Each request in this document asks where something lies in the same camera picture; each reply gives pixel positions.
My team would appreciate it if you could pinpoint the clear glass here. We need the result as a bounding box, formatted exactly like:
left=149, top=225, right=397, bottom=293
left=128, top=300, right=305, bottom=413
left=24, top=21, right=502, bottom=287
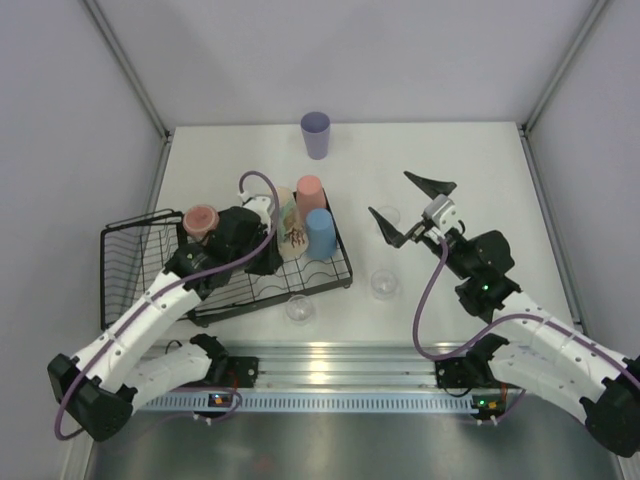
left=377, top=206, right=401, bottom=228
left=285, top=295, right=315, bottom=325
left=370, top=269, right=399, bottom=300

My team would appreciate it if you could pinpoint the perforated cable tray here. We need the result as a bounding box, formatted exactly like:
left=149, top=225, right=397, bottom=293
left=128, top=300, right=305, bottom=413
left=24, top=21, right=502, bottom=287
left=141, top=392, right=479, bottom=414

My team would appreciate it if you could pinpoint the clear glass lower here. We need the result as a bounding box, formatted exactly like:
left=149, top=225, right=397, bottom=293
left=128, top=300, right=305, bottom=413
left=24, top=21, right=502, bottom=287
left=285, top=295, right=315, bottom=325

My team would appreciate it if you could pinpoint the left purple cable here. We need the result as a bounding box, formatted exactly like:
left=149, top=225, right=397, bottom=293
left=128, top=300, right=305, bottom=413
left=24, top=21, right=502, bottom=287
left=52, top=171, right=281, bottom=441

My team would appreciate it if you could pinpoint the cream seashell mug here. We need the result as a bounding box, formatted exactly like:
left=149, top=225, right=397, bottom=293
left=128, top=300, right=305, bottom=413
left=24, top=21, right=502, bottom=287
left=276, top=187, right=308, bottom=261

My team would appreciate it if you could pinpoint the clear glass middle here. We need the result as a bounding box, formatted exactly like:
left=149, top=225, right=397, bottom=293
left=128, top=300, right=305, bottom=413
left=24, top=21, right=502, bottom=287
left=370, top=269, right=399, bottom=300

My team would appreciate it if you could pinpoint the blue plastic tumbler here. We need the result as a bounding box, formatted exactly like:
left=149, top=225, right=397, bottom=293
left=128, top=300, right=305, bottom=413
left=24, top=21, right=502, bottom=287
left=305, top=208, right=337, bottom=260

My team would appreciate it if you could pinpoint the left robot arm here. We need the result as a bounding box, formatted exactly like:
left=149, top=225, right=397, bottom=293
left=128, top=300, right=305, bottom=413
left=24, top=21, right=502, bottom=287
left=47, top=196, right=282, bottom=442

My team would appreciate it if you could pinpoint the pink ghost pattern mug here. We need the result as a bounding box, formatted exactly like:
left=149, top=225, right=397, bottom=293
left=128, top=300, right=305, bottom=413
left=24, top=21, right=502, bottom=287
left=182, top=204, right=219, bottom=241

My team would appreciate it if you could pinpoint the purple plastic tumbler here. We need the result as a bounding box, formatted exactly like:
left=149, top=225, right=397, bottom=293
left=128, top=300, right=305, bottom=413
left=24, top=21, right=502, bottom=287
left=300, top=111, right=331, bottom=160

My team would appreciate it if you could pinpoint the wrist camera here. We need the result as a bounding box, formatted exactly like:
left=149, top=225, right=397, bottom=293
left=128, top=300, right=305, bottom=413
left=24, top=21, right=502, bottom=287
left=422, top=194, right=459, bottom=233
left=238, top=191, right=275, bottom=224

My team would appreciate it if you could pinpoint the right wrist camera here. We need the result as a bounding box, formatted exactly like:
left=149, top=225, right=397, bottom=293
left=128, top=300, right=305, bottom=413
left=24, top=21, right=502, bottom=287
left=422, top=194, right=459, bottom=233

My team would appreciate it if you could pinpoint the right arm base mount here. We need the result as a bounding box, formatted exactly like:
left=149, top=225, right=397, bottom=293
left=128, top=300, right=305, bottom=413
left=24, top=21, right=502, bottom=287
left=435, top=334, right=509, bottom=392

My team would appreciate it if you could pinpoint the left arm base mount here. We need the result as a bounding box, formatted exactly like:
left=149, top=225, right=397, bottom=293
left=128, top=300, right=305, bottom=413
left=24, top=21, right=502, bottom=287
left=181, top=334, right=259, bottom=389

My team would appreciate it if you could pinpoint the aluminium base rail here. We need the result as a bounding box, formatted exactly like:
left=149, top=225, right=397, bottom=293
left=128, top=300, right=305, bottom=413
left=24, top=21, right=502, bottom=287
left=84, top=341, right=626, bottom=391

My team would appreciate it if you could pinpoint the black wire dish rack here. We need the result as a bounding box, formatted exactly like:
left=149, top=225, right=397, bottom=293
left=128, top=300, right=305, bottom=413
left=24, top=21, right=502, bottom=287
left=100, top=208, right=353, bottom=330

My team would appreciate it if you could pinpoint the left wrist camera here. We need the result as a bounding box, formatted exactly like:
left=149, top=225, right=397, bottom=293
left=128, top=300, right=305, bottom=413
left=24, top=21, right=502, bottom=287
left=238, top=191, right=275, bottom=224

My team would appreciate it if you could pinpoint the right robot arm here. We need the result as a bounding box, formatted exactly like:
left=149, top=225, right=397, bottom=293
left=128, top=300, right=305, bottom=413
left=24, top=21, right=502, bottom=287
left=372, top=172, right=639, bottom=458

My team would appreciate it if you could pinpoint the clear glass upper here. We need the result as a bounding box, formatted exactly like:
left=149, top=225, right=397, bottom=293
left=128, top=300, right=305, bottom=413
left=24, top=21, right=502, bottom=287
left=377, top=206, right=401, bottom=228

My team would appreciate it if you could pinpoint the salmon pink plastic tumbler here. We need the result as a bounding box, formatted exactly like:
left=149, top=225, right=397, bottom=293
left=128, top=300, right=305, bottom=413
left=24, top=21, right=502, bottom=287
left=296, top=175, right=327, bottom=221

